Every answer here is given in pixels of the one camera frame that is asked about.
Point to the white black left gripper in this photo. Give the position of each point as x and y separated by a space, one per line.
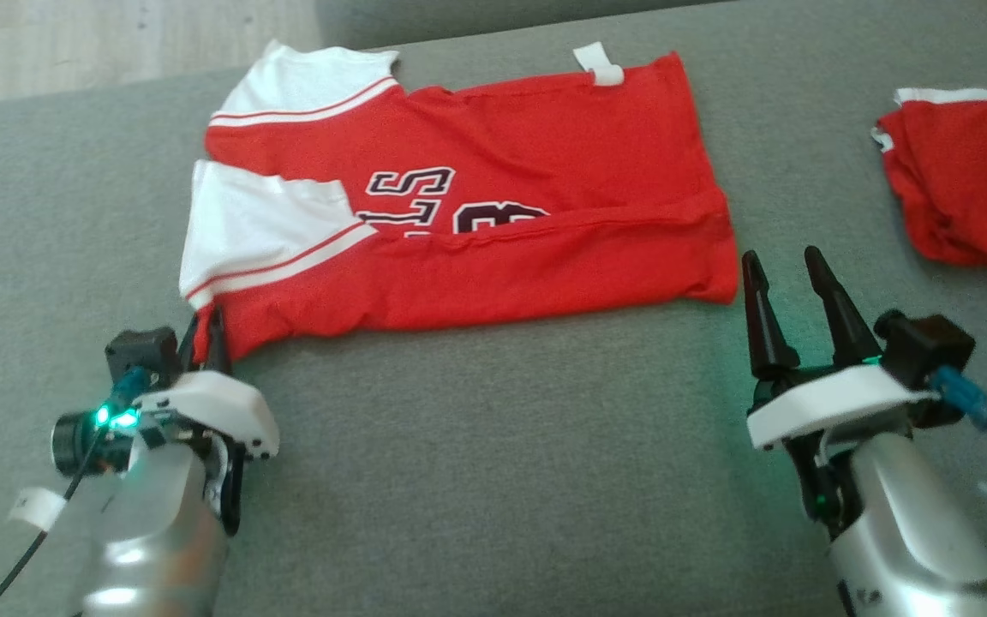
219 403

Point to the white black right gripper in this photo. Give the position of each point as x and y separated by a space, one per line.
836 403

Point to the red garment with white hem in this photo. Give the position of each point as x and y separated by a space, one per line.
973 188

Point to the red white printed jersey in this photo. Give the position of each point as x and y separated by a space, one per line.
502 248

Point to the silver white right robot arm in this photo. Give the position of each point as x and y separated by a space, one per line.
905 523

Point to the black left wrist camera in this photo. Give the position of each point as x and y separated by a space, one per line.
142 351

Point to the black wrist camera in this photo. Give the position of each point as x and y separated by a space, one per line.
142 351
930 351

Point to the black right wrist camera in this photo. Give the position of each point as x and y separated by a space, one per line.
930 351

